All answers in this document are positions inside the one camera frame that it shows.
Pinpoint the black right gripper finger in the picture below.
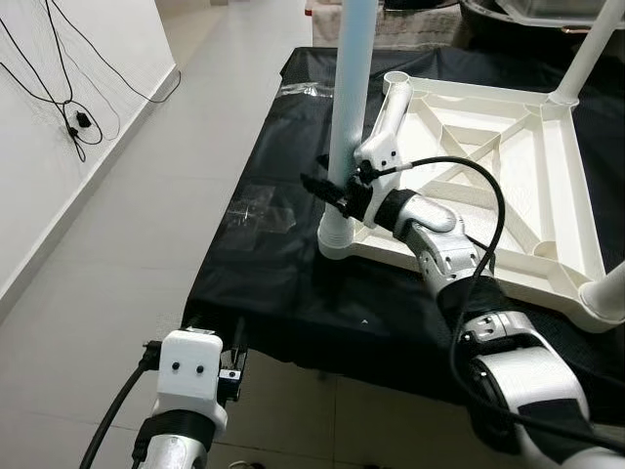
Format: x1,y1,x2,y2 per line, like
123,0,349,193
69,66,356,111
301,174,343,212

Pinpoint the white plastic table leg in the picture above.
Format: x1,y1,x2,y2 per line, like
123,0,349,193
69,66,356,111
366,70,416,162
547,0,625,107
581,262,625,323
327,0,382,240

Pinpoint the large clear tape patch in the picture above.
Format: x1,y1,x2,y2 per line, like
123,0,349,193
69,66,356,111
229,184,294,235

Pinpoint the black tablecloth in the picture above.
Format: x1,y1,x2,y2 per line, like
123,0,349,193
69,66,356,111
181,44,625,426

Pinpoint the small clear tape patch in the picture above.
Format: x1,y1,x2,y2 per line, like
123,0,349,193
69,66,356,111
278,83,328,99

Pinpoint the beige patterned bench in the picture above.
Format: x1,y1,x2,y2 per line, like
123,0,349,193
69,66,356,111
311,0,470,50

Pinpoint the cream plastic table top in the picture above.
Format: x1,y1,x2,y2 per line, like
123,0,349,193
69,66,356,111
317,70,625,333

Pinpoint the black round basin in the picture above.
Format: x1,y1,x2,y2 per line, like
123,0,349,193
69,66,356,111
459,0,625,45

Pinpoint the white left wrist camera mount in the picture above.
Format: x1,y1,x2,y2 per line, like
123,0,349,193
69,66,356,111
156,330,228,431

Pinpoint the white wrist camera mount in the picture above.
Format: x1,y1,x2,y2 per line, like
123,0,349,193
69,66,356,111
352,137,401,192
156,330,228,431

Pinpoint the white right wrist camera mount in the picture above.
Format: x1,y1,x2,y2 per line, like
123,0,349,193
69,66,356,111
352,137,401,192

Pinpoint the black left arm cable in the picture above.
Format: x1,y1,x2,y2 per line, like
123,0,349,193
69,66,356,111
78,342,162,469

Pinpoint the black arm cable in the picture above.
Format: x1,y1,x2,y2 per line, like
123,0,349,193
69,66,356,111
366,156,625,455
78,342,162,469

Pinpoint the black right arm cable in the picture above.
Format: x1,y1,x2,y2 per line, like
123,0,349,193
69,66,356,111
366,156,625,455

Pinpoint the thin grey wall cable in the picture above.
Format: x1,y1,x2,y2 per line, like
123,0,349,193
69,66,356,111
44,0,184,107

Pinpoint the thin black adapter cable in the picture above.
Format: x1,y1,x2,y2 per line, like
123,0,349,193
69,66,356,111
0,0,123,162

